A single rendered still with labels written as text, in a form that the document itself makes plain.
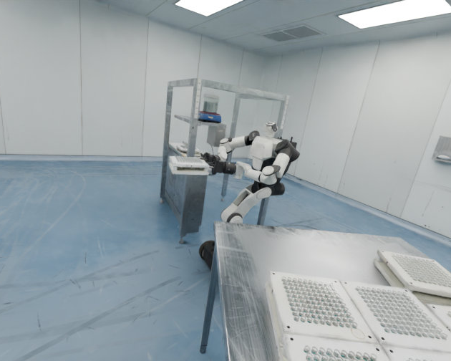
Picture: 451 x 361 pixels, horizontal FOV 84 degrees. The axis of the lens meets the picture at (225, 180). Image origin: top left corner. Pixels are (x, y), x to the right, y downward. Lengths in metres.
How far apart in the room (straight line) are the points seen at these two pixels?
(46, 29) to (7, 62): 0.83
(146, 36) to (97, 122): 1.99
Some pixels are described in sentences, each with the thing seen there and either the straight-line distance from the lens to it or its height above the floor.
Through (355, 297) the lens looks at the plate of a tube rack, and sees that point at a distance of 0.96.
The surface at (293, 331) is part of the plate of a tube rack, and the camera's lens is 0.75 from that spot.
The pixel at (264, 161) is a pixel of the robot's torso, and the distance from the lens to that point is 1.96.
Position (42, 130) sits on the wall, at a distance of 5.77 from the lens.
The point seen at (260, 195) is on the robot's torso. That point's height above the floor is 0.80.
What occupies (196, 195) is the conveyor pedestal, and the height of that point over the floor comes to 0.46.
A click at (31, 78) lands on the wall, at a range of 5.71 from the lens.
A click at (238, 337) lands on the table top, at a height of 0.86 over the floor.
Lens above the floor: 1.44
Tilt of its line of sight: 16 degrees down
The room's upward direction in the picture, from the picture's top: 8 degrees clockwise
